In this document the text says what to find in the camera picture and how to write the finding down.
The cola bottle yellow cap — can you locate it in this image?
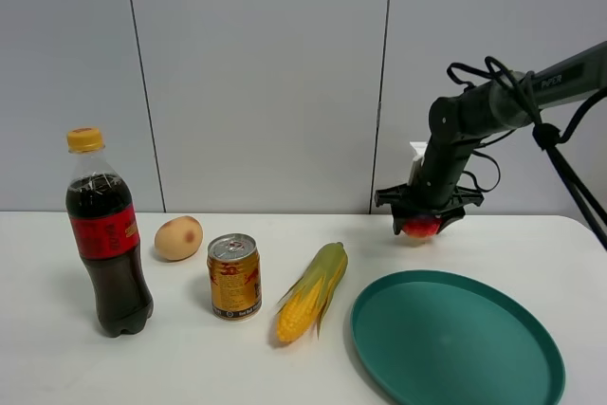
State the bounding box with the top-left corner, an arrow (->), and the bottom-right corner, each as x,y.
65,127 -> 154,338

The black cable bundle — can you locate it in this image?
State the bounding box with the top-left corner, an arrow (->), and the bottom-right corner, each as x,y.
447,56 -> 607,251

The beige potato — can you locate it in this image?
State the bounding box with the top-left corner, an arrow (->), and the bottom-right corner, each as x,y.
155,215 -> 204,262

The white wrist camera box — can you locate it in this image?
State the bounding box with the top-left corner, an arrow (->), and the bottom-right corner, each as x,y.
408,141 -> 428,186

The yellow corn cob with husk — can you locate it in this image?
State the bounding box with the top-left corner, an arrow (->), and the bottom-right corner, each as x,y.
275,242 -> 348,344

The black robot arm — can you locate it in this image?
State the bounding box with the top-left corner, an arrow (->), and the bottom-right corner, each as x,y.
375,44 -> 606,242

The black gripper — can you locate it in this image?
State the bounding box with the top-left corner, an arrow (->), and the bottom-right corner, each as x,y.
374,183 -> 484,235

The gold energy drink can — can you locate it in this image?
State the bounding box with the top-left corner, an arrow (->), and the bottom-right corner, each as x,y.
207,233 -> 262,321

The teal round plate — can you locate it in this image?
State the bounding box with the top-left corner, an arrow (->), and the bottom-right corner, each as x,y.
349,269 -> 565,404

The rainbow glitter ball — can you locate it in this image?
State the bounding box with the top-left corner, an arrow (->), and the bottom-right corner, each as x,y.
402,216 -> 441,246

